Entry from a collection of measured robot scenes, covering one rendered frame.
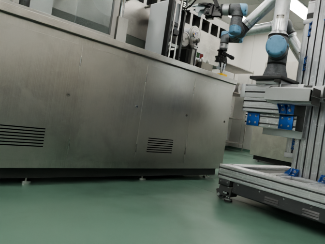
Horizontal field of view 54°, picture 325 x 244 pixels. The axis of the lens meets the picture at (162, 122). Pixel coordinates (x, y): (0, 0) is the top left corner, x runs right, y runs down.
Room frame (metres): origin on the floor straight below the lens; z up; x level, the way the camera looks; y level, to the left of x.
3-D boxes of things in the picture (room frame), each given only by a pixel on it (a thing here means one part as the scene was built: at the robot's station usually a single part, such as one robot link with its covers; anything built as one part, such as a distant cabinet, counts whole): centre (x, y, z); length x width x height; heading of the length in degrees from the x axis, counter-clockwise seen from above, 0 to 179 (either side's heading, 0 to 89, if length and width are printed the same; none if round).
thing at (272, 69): (2.02, -0.67, 0.87); 0.15 x 0.15 x 0.10
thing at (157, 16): (2.70, 0.18, 1.17); 0.34 x 0.05 x 0.54; 43
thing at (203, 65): (3.05, -0.20, 1.00); 0.40 x 0.16 x 0.06; 43
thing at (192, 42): (2.76, -0.18, 1.05); 0.06 x 0.05 x 0.31; 43
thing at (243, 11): (2.01, -0.37, 1.21); 0.11 x 0.08 x 0.09; 66
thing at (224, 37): (2.76, -0.44, 1.24); 0.09 x 0.08 x 0.11; 66
